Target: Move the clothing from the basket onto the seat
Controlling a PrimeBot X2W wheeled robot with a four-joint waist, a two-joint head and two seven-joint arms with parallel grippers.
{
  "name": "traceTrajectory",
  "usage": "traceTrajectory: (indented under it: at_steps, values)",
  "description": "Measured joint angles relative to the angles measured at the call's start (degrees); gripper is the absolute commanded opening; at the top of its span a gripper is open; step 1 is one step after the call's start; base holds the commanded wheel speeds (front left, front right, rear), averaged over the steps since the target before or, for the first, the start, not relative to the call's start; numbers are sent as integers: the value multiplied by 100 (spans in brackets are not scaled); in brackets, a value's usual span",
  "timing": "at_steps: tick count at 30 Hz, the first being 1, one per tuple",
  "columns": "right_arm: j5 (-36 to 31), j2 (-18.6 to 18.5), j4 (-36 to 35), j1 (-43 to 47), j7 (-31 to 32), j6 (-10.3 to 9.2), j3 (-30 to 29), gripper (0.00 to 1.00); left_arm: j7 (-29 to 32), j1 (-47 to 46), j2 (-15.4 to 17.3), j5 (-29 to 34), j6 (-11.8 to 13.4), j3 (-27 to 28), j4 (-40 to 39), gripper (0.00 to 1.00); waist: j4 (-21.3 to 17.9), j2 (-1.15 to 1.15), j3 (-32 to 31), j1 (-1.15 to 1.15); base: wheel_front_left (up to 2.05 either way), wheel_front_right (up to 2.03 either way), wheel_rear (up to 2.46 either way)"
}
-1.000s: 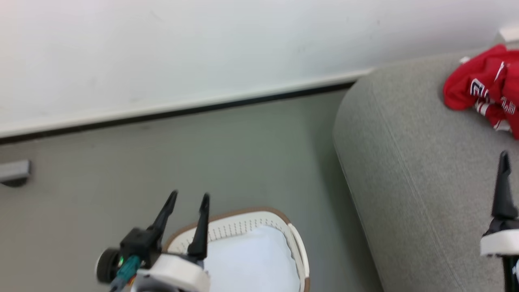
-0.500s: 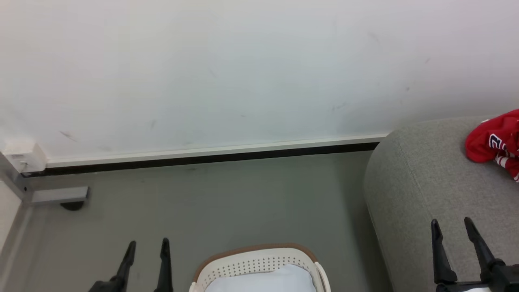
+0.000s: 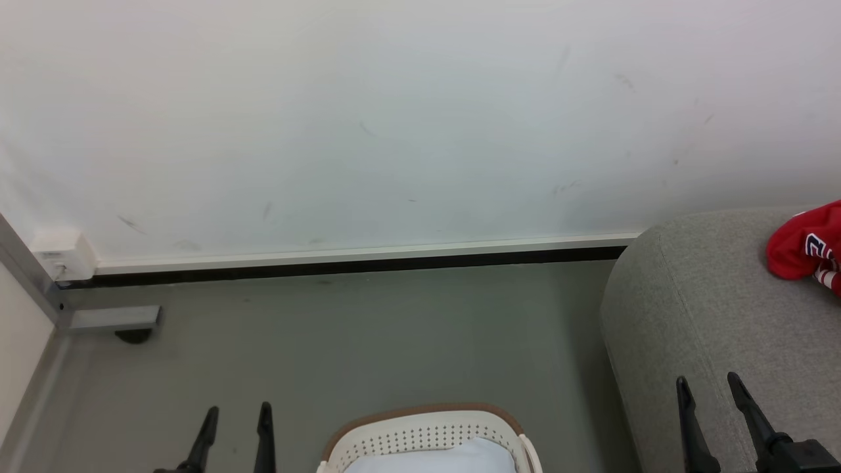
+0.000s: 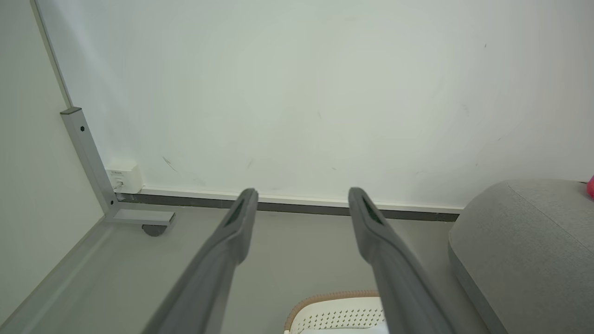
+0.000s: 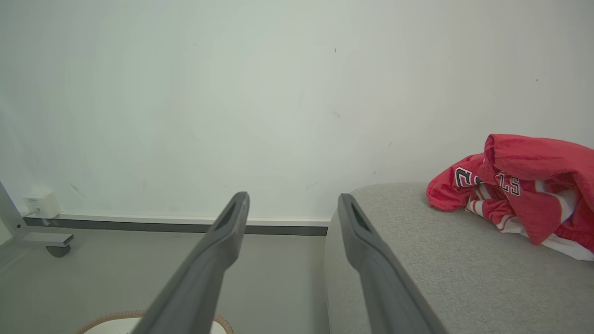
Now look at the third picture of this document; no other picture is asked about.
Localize white cloth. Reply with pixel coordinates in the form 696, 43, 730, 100
342, 436, 518, 473

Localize grey fabric sofa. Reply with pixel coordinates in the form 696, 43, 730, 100
599, 206, 841, 473

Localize white wall socket box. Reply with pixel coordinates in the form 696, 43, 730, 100
28, 227, 99, 284

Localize white and black baseboard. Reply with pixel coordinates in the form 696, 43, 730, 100
55, 231, 645, 290

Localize red sports jersey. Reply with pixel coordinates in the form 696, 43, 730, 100
765, 200, 841, 298

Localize white perforated laundry basket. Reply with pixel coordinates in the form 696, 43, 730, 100
316, 403, 543, 473

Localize beige partition panel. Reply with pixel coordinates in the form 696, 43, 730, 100
0, 261, 57, 442

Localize grey metal partition frame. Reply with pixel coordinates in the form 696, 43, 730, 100
0, 213, 162, 332

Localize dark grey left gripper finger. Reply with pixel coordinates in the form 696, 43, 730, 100
154, 406, 220, 473
253, 401, 277, 473

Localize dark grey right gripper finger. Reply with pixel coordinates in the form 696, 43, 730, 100
676, 376, 722, 473
727, 372, 841, 473

